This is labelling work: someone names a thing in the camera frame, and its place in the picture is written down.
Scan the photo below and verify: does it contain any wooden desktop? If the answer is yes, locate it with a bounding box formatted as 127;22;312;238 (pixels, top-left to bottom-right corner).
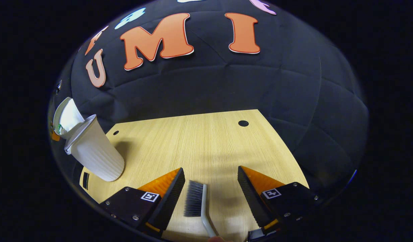
79;109;309;242

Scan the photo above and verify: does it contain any white ribbed garbage bin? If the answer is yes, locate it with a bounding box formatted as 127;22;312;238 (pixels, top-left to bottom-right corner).
64;114;125;182

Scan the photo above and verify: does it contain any grey dustpan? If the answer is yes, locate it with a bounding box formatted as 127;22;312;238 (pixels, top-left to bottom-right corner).
53;97;86;140

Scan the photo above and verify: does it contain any small grey broom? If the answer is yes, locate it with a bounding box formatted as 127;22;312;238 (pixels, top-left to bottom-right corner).
183;180;219;238

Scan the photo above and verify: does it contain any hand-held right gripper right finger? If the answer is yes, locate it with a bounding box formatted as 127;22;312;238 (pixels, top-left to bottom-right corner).
237;165;323;236

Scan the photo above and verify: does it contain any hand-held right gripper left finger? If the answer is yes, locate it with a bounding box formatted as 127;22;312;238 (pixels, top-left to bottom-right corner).
99;167;186;238

